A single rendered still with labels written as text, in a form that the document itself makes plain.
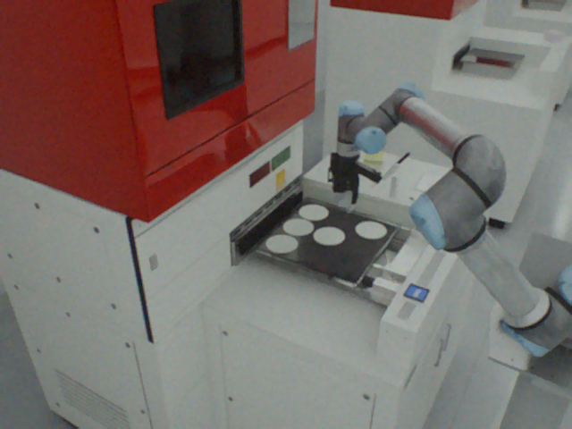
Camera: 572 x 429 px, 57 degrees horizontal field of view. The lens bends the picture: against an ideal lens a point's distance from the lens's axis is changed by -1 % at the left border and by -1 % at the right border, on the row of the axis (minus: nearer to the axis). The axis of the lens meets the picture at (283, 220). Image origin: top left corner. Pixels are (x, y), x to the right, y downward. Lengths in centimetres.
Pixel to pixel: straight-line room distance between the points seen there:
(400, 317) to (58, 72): 98
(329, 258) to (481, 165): 65
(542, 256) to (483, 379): 109
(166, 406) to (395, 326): 75
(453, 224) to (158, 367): 91
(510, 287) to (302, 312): 59
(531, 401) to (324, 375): 65
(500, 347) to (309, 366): 52
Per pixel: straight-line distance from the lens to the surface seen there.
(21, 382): 274
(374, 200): 187
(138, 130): 115
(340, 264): 164
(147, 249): 136
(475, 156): 119
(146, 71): 115
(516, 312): 137
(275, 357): 158
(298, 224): 181
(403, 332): 137
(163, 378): 164
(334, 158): 160
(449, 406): 250
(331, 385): 153
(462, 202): 116
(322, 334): 152
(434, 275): 154
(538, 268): 166
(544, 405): 182
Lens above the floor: 189
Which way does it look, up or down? 33 degrees down
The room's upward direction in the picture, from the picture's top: straight up
